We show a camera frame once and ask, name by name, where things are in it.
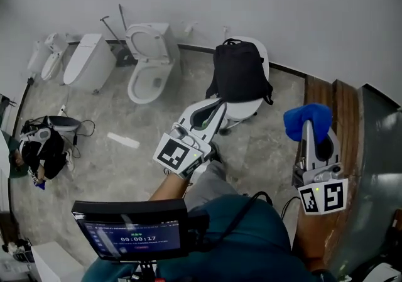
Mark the black monitor screen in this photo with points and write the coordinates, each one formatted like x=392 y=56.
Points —
x=132 y=230

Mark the white box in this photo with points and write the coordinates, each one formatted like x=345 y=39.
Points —
x=56 y=263

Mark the person's dark shoe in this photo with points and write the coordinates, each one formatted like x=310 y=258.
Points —
x=215 y=152

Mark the white toilet tank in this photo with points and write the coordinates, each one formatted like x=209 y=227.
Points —
x=37 y=56

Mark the person's left forearm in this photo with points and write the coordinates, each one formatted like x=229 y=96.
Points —
x=169 y=188

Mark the person's teal shirt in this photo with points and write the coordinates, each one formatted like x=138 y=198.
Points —
x=251 y=249

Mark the person's right forearm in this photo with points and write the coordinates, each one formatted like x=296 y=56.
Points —
x=317 y=236

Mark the white strip on floor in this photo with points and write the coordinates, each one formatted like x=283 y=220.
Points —
x=123 y=140

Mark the grey mop stick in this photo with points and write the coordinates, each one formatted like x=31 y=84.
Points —
x=123 y=18

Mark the small white closed toilet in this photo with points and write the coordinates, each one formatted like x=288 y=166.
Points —
x=51 y=64

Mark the white wall water valve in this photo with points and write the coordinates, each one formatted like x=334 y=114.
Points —
x=226 y=32
x=188 y=28

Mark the white and black headset device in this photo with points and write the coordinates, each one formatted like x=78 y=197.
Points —
x=63 y=123

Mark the black backpack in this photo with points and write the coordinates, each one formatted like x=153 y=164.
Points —
x=240 y=68

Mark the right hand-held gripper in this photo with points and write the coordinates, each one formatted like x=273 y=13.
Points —
x=320 y=191

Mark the person's grey trouser leg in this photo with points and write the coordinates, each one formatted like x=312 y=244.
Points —
x=210 y=185

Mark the white toilet under backpack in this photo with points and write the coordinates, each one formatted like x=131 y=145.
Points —
x=243 y=111

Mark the white power strip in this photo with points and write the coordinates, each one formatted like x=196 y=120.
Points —
x=61 y=110

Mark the grey door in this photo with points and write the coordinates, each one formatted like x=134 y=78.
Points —
x=377 y=164

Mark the brown wooden door frame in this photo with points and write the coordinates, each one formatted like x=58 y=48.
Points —
x=342 y=111

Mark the large white closed toilet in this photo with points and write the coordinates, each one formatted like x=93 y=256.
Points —
x=89 y=64

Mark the white toilet with raised lid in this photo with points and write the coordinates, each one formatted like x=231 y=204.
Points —
x=147 y=79

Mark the blue cloth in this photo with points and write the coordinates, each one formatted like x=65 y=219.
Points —
x=309 y=119

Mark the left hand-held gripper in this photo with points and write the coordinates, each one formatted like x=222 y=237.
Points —
x=176 y=153

